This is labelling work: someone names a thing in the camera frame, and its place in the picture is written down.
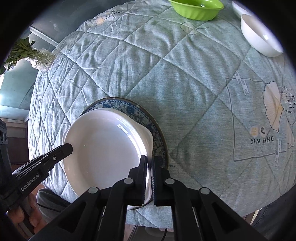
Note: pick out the glass flower vase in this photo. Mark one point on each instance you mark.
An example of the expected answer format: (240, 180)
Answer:
(41, 59)

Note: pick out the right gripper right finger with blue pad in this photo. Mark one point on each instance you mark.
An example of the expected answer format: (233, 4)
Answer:
(173, 193)

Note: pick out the white ceramic bowl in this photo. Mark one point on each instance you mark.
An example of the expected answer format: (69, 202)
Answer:
(239, 9)
(259, 36)

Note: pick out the light blue quilted tablecloth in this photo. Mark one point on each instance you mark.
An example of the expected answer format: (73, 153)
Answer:
(226, 111)

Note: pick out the pink white rose bouquet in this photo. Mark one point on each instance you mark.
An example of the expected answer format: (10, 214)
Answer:
(22, 49)

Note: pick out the white oval dish with handles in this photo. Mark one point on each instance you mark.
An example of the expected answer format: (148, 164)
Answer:
(106, 145)

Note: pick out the person's left hand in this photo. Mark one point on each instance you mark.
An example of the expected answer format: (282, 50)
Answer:
(36, 218)

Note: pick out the blue white patterned plate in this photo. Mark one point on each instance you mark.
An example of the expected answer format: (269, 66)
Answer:
(141, 116)

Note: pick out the white ceramic bowl front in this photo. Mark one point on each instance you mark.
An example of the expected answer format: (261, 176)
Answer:
(259, 36)

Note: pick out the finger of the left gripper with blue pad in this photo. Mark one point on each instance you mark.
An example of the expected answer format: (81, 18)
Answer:
(53, 155)

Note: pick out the green plastic bowl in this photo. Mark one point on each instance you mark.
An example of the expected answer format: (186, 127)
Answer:
(198, 10)

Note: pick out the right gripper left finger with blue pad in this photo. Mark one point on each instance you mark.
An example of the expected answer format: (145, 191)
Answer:
(129, 191)

